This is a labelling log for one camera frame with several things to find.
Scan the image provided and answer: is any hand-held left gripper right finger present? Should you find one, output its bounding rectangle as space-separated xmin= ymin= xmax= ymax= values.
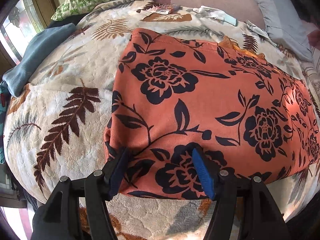
xmin=191 ymin=148 xmax=287 ymax=240

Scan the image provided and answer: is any grey white crumpled cloth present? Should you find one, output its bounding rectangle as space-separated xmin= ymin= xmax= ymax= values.
xmin=245 ymin=20 xmax=278 ymax=47

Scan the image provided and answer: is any white and teal garment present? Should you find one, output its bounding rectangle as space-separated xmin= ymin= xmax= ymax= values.
xmin=192 ymin=5 xmax=238 ymax=27

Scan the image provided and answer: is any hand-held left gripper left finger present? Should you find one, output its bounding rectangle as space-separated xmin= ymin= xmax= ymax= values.
xmin=44 ymin=147 xmax=129 ymax=240

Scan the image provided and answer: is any blue cloth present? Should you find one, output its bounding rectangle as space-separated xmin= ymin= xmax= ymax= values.
xmin=2 ymin=23 xmax=77 ymax=97

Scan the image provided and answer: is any cream leaf print blanket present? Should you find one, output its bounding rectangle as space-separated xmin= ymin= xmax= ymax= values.
xmin=4 ymin=0 xmax=320 ymax=240

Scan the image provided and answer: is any stained glass window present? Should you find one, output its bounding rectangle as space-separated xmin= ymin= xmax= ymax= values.
xmin=0 ymin=0 xmax=47 ymax=63

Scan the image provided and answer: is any grey pillow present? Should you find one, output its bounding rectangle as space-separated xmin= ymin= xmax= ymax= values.
xmin=244 ymin=0 xmax=313 ymax=62

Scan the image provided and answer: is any orange floral shirt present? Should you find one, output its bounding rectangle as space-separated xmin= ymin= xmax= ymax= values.
xmin=104 ymin=28 xmax=320 ymax=200

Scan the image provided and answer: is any small foil packet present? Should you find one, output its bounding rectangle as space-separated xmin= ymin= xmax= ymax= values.
xmin=154 ymin=4 xmax=180 ymax=15

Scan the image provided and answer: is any striped floral blanket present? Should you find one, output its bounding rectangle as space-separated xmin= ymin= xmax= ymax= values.
xmin=300 ymin=55 xmax=320 ymax=110

